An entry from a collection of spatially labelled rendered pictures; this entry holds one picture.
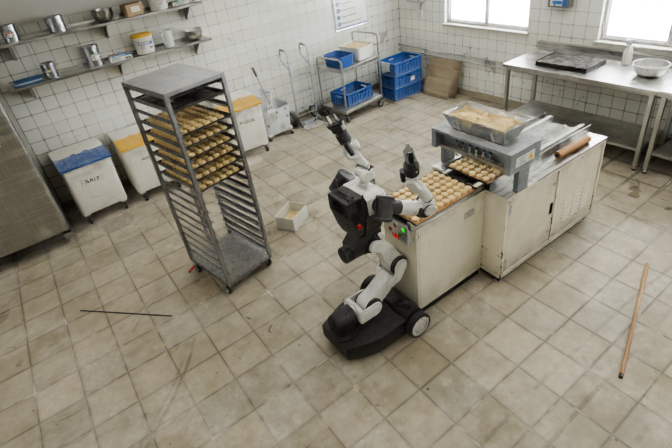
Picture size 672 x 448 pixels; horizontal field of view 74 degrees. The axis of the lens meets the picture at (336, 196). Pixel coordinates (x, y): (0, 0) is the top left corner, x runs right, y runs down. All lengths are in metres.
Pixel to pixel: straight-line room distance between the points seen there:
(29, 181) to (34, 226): 0.49
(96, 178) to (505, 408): 4.60
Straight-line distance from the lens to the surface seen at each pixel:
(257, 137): 6.18
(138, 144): 5.65
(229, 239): 4.46
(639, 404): 3.42
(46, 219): 5.51
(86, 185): 5.70
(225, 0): 6.45
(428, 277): 3.37
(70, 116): 6.13
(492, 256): 3.72
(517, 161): 3.25
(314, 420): 3.15
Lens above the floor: 2.66
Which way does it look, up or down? 32 degrees down
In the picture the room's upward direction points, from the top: 9 degrees counter-clockwise
